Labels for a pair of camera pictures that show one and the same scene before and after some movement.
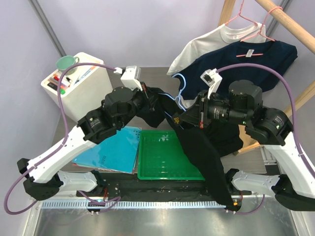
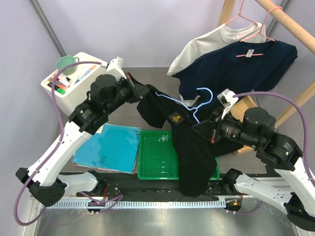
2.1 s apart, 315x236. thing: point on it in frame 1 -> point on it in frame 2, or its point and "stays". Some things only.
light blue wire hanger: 170,119 -> 194,108
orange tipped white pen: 85,73 stays
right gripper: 198,115 -> 209,129
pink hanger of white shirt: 239,13 stays
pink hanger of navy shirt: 260,33 stays
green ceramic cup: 64,62 stays
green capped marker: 62,91 stays
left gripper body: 143,96 -> 132,89
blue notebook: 117,153 stays
